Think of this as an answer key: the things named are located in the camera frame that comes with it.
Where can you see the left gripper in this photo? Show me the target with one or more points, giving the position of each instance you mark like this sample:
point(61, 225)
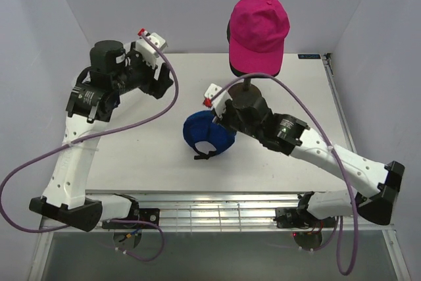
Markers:
point(164, 81)

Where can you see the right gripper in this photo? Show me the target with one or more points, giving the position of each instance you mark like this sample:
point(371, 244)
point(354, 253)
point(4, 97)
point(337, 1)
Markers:
point(222, 119)

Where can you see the blue cap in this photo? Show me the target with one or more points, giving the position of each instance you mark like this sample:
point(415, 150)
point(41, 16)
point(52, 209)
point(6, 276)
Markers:
point(200, 127)

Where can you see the pink cap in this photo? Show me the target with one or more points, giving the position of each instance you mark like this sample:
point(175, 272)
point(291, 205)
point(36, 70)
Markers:
point(257, 11)

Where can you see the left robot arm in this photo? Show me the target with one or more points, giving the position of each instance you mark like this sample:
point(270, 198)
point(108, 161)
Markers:
point(113, 71)

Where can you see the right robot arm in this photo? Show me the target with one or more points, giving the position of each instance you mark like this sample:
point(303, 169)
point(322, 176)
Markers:
point(374, 186)

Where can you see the brown mannequin stand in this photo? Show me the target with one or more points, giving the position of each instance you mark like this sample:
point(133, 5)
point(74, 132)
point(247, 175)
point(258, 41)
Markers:
point(244, 93)

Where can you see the blue logo sticker right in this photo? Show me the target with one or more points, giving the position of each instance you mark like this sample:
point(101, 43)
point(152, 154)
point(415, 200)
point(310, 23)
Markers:
point(309, 56)

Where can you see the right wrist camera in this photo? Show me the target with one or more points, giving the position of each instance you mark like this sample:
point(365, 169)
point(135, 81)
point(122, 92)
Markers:
point(215, 98)

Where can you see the aluminium rail frame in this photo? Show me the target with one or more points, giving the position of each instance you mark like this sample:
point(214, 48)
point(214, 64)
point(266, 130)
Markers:
point(152, 166)

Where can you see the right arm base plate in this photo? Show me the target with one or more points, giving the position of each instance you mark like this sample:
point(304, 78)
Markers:
point(301, 219)

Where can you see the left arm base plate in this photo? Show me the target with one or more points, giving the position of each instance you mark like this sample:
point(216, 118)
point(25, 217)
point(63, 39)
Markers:
point(151, 215)

